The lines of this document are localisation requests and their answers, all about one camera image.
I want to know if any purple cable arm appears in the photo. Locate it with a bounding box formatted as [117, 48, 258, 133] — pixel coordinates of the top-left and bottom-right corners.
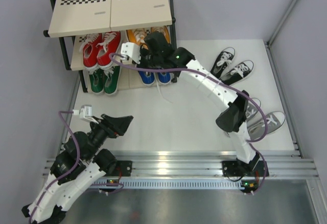
[109, 53, 269, 195]
[28, 110, 125, 224]

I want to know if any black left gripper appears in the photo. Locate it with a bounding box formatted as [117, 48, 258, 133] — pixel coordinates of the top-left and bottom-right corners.
[84, 114, 133, 161]

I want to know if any blue canvas sneaker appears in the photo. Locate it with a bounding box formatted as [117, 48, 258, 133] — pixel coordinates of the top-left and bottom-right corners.
[138, 71, 155, 86]
[155, 70, 174, 104]

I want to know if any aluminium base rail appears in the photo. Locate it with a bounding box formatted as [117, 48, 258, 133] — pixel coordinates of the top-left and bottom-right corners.
[113, 150, 318, 180]

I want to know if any red canvas sneaker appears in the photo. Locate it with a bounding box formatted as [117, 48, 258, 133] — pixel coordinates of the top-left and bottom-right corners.
[79, 33, 102, 72]
[97, 31, 122, 70]

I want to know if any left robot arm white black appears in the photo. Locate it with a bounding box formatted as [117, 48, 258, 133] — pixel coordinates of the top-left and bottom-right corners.
[21, 114, 133, 223]

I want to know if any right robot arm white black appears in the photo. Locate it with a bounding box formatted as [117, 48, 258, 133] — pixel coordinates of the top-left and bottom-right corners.
[140, 32, 260, 181]

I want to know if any black canvas sneaker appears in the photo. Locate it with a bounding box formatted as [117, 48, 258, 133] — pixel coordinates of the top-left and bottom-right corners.
[210, 47, 236, 79]
[220, 60, 254, 85]

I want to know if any grey canvas sneaker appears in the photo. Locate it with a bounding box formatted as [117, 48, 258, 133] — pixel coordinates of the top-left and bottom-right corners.
[245, 98, 261, 122]
[247, 111, 286, 140]

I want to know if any beige shoe shelf black frame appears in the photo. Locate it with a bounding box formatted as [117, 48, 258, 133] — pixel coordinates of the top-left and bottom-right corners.
[43, 0, 177, 93]

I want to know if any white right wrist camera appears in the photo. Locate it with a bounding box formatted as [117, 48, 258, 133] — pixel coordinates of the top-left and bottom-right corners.
[121, 42, 141, 64]

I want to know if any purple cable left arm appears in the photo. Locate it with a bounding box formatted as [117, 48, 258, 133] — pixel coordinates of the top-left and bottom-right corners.
[28, 110, 125, 224]

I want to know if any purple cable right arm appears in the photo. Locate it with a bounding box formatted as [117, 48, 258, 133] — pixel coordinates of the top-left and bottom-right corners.
[109, 53, 269, 195]

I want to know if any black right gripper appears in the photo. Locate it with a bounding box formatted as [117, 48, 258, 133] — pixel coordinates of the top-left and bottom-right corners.
[131, 49, 161, 74]

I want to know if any orange canvas sneaker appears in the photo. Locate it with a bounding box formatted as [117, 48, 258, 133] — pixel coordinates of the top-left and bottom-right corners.
[151, 26, 171, 43]
[126, 28, 147, 46]

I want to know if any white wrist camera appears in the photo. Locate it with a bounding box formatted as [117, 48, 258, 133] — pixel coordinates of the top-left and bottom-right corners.
[121, 42, 141, 64]
[73, 105, 97, 123]

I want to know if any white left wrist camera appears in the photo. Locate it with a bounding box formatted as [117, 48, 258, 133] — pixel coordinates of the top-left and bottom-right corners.
[73, 105, 97, 123]

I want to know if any white slotted cable duct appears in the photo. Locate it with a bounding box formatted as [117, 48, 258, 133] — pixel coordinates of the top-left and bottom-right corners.
[89, 178, 246, 189]

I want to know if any green canvas sneaker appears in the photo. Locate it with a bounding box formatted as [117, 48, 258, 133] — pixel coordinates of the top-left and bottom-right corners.
[89, 69, 104, 94]
[104, 65, 121, 95]

